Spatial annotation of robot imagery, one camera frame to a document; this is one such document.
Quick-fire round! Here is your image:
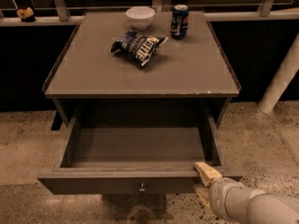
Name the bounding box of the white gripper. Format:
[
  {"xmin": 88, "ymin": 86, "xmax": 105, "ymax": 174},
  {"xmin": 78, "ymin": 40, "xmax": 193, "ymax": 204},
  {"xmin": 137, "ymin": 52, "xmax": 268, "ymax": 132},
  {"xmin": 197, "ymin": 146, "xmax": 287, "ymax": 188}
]
[{"xmin": 194, "ymin": 161, "xmax": 265, "ymax": 223}]

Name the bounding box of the grey top drawer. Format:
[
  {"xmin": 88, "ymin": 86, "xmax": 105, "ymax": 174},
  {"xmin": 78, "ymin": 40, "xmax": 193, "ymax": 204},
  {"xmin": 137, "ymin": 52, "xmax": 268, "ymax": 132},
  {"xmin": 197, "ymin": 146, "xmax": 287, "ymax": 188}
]
[{"xmin": 37, "ymin": 106, "xmax": 242, "ymax": 194}]

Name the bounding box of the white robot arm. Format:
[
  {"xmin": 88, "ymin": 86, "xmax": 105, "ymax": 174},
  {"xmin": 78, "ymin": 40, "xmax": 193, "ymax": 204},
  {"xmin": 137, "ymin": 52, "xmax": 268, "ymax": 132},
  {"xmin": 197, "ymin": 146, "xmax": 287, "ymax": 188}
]
[{"xmin": 194, "ymin": 35, "xmax": 299, "ymax": 224}]

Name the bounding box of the grey drawer cabinet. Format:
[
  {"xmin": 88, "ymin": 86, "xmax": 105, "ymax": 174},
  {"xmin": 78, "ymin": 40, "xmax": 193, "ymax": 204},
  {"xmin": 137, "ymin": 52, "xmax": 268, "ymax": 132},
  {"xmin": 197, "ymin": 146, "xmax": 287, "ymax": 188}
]
[{"xmin": 42, "ymin": 10, "xmax": 242, "ymax": 129}]

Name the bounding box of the blue Kettle chip bag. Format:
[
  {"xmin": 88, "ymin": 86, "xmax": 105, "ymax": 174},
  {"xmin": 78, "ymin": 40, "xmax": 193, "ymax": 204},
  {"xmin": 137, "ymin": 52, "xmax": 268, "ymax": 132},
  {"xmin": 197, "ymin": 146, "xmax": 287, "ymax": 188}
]
[{"xmin": 110, "ymin": 31, "xmax": 167, "ymax": 67}]

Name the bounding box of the blue soda can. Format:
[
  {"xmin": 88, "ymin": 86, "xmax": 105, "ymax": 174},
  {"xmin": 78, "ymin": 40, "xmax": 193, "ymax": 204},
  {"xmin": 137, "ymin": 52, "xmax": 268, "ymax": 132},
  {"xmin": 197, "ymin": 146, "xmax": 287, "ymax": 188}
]
[{"xmin": 170, "ymin": 5, "xmax": 189, "ymax": 39}]

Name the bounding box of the white ceramic bowl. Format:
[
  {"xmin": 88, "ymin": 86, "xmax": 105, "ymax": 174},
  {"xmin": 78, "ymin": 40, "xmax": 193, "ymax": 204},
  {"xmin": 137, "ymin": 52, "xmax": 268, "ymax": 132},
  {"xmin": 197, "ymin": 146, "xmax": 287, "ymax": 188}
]
[{"xmin": 125, "ymin": 7, "xmax": 155, "ymax": 31}]

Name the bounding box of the metal window railing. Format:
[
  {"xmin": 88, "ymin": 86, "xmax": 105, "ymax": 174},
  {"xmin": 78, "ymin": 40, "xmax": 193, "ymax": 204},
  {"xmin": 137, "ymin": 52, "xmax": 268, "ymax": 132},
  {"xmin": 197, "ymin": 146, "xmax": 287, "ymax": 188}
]
[{"xmin": 0, "ymin": 0, "xmax": 298, "ymax": 26}]

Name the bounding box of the yellow black object on ledge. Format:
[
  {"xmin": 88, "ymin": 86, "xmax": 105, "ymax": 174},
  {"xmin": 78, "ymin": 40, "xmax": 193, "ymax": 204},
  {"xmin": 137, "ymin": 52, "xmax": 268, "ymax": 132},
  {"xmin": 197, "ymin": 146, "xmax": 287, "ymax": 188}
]
[{"xmin": 17, "ymin": 7, "xmax": 36, "ymax": 22}]

